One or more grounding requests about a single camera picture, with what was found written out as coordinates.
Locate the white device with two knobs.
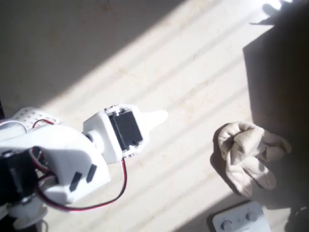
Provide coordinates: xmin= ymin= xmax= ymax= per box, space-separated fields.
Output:
xmin=212 ymin=201 xmax=272 ymax=232

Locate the red black gripper servo cable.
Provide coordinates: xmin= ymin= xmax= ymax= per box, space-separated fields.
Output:
xmin=36 ymin=158 xmax=128 ymax=215

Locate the thin red shoulder cable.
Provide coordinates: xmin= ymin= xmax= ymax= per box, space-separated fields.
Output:
xmin=32 ymin=119 xmax=55 ymax=129

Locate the white perforated base plate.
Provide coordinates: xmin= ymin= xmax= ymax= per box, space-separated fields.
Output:
xmin=12 ymin=106 xmax=63 ymax=132

